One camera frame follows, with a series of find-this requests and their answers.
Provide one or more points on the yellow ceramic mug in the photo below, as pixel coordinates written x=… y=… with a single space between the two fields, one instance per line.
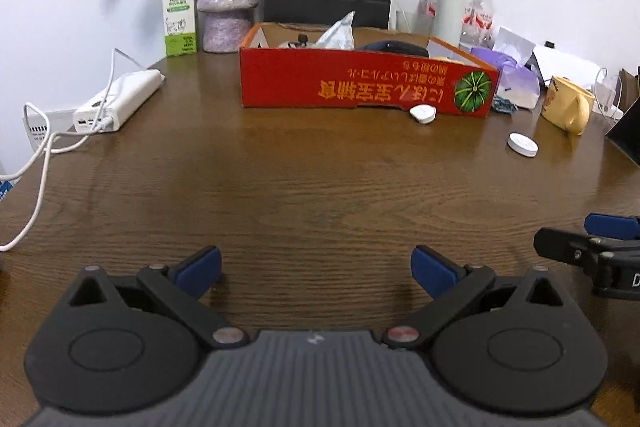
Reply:
x=567 y=105

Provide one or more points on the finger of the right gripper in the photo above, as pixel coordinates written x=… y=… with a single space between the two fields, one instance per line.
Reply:
x=580 y=250
x=613 y=227

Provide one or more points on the glass cup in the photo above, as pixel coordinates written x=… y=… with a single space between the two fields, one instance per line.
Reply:
x=410 y=23

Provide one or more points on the white round lid scalloped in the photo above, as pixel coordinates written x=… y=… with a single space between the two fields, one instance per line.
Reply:
x=423 y=113

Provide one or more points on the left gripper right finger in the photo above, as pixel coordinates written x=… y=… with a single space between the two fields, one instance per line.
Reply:
x=453 y=290

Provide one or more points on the water bottle right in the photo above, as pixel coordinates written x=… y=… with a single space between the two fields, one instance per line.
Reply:
x=478 y=23

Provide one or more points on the black clip with cord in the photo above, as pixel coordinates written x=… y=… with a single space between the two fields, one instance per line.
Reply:
x=301 y=41

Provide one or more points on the purple tissue pack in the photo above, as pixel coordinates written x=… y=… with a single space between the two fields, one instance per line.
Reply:
x=517 y=83

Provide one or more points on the water bottle left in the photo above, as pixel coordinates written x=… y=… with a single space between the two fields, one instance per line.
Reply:
x=425 y=15

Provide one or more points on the red cardboard box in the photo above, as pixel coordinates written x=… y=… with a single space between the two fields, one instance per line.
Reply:
x=453 y=81

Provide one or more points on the navy zip case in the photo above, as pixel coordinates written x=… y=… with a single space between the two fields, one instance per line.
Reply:
x=395 y=47

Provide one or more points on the water bottle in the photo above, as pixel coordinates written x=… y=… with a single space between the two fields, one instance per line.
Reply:
x=425 y=15
x=478 y=23

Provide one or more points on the white round puck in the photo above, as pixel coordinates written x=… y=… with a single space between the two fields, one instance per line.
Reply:
x=522 y=144

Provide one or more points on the milk carton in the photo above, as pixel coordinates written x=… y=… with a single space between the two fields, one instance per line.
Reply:
x=180 y=27

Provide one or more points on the white thermos bottle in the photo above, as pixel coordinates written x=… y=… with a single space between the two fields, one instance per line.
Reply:
x=448 y=20

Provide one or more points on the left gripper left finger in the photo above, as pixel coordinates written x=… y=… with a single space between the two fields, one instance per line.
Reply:
x=177 y=290

